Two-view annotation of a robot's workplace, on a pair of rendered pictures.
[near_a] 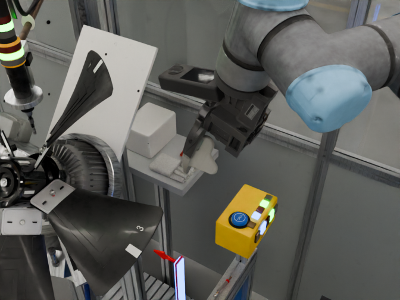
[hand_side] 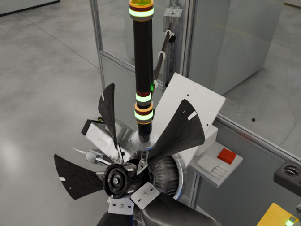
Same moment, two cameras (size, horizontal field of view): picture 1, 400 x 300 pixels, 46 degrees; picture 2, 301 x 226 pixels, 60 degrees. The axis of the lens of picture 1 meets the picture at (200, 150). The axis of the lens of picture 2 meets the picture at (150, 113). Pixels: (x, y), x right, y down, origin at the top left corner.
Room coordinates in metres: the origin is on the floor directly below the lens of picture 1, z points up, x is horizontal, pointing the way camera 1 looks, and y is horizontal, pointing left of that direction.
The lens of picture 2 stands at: (0.28, 0.21, 1.98)
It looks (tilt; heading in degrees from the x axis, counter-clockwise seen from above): 41 degrees down; 14
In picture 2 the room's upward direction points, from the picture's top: straight up
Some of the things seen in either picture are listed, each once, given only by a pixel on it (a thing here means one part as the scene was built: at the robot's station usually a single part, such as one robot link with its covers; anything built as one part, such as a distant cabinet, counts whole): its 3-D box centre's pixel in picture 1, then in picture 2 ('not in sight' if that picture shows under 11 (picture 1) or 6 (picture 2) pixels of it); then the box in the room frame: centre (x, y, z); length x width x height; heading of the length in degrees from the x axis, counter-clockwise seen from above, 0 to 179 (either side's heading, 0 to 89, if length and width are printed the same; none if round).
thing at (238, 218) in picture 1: (239, 219); not in sight; (0.77, -0.10, 1.08); 0.04 x 0.04 x 0.02
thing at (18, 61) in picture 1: (12, 57); (144, 115); (0.75, 0.34, 1.55); 0.04 x 0.04 x 0.01
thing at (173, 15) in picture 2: not in sight; (173, 19); (1.37, 0.38, 1.55); 0.10 x 0.07 x 0.08; 3
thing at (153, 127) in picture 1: (146, 128); (196, 135); (1.34, 0.20, 0.92); 0.17 x 0.16 x 0.11; 148
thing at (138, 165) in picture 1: (159, 154); (203, 154); (1.28, 0.15, 0.85); 0.36 x 0.24 x 0.03; 58
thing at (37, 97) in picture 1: (19, 75); (144, 125); (0.76, 0.34, 1.50); 0.09 x 0.07 x 0.10; 3
